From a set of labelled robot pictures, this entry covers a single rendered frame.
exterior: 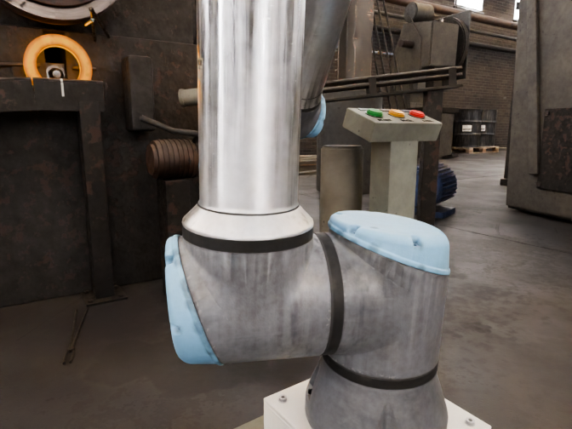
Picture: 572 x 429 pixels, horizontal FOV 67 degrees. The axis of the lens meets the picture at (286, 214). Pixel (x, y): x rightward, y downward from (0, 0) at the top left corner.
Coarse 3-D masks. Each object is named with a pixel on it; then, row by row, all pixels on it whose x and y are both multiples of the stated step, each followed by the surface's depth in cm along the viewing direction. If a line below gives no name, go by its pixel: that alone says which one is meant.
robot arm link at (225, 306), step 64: (256, 0) 39; (256, 64) 41; (256, 128) 42; (256, 192) 44; (192, 256) 46; (256, 256) 43; (320, 256) 48; (192, 320) 44; (256, 320) 45; (320, 320) 47
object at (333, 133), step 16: (336, 96) 367; (336, 112) 370; (336, 128) 372; (320, 144) 388; (336, 144) 374; (352, 144) 371; (368, 144) 374; (320, 160) 391; (368, 160) 376; (320, 176) 393; (368, 176) 380; (368, 192) 383
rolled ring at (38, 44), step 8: (32, 40) 127; (40, 40) 127; (48, 40) 128; (56, 40) 130; (64, 40) 131; (72, 40) 132; (32, 48) 127; (40, 48) 128; (64, 48) 132; (72, 48) 132; (80, 48) 133; (24, 56) 126; (32, 56) 127; (80, 56) 133; (88, 56) 135; (24, 64) 126; (32, 64) 127; (80, 64) 134; (88, 64) 135; (32, 72) 128; (80, 72) 135; (88, 72) 135
